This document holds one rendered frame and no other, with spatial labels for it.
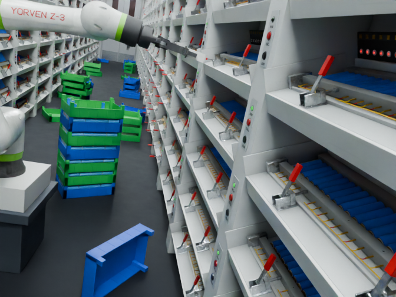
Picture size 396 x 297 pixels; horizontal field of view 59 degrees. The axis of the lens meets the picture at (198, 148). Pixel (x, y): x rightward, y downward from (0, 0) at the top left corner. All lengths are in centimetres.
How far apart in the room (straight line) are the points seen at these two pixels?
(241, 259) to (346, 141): 45
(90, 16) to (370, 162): 96
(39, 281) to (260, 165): 103
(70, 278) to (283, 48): 119
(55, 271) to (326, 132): 128
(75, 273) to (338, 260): 120
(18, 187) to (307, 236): 106
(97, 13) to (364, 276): 101
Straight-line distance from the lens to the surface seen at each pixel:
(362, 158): 50
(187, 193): 159
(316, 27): 81
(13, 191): 141
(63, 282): 155
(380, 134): 50
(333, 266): 56
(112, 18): 121
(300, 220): 65
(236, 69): 103
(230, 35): 147
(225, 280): 97
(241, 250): 90
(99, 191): 218
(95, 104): 219
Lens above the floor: 98
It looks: 17 degrees down
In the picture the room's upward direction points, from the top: 11 degrees clockwise
